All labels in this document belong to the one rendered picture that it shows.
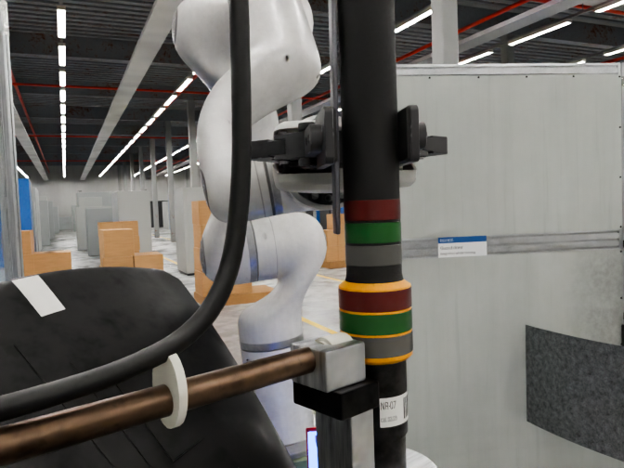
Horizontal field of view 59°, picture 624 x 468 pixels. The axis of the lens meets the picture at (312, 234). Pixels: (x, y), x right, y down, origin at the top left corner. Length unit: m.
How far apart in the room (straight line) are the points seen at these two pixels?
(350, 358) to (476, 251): 2.02
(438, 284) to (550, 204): 0.56
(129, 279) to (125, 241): 7.45
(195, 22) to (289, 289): 0.47
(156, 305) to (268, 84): 0.31
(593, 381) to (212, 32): 1.81
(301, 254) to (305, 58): 0.44
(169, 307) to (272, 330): 0.61
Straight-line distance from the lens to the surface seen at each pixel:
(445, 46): 7.38
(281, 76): 0.63
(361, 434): 0.32
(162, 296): 0.41
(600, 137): 2.56
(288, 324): 1.01
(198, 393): 0.26
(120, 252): 7.86
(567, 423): 2.40
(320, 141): 0.32
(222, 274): 0.26
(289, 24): 0.66
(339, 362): 0.30
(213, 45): 0.92
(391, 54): 0.33
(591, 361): 2.26
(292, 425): 1.05
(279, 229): 0.99
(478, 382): 2.41
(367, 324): 0.32
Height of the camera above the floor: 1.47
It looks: 3 degrees down
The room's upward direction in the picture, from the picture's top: 2 degrees counter-clockwise
